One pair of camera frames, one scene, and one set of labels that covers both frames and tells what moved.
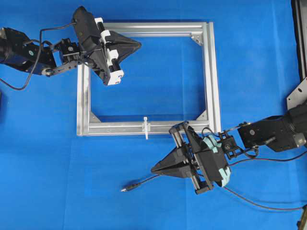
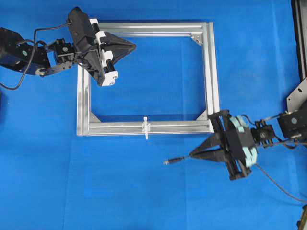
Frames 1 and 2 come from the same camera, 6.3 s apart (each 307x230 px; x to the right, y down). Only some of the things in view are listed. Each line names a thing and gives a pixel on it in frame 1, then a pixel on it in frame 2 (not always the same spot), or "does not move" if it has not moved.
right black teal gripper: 206,163 -> 233,143
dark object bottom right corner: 302,224 does not move
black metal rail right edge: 300,13 does not move
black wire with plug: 134,186 -> 175,159
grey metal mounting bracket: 298,96 does not move
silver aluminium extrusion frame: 211,30 does not move
